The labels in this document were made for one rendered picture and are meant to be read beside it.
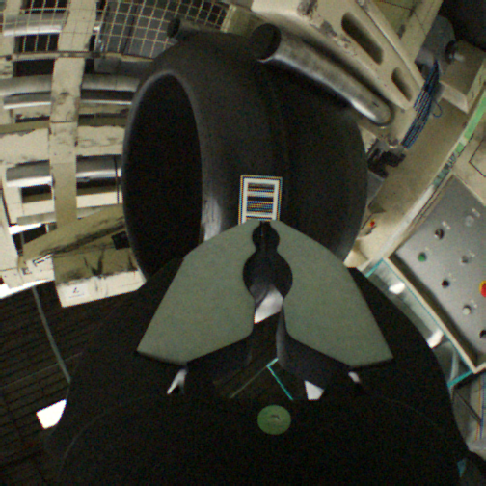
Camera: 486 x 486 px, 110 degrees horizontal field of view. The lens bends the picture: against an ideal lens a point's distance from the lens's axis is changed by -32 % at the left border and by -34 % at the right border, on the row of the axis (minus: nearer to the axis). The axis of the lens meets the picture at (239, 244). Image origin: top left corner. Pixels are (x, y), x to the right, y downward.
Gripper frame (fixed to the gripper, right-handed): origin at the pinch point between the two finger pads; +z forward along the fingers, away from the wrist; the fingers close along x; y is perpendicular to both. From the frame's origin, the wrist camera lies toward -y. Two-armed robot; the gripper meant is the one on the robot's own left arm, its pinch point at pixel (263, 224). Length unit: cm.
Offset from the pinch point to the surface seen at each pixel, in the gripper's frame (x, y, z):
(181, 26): -14.3, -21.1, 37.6
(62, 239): -66, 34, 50
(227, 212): -3.1, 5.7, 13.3
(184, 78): -10.1, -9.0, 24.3
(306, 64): 4.9, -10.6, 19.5
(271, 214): 1.4, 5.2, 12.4
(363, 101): 16.3, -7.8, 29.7
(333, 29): 7.0, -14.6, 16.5
